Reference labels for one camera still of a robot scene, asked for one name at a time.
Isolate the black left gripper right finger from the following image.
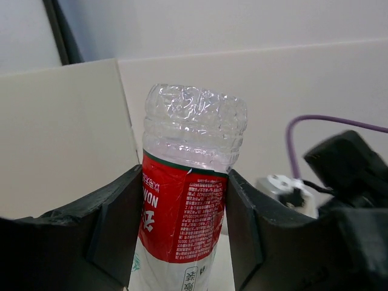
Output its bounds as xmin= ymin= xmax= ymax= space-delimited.
xmin=226 ymin=170 xmax=387 ymax=290

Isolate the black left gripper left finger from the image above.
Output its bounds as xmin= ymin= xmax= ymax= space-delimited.
xmin=1 ymin=166 xmax=142 ymax=290

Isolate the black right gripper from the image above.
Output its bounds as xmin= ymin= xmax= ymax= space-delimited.
xmin=304 ymin=130 xmax=387 ymax=209

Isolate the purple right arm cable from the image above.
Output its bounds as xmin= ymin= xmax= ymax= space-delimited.
xmin=286 ymin=115 xmax=388 ymax=181

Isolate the red label plastic bottle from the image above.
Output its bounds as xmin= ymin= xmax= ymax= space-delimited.
xmin=129 ymin=84 xmax=247 ymax=290

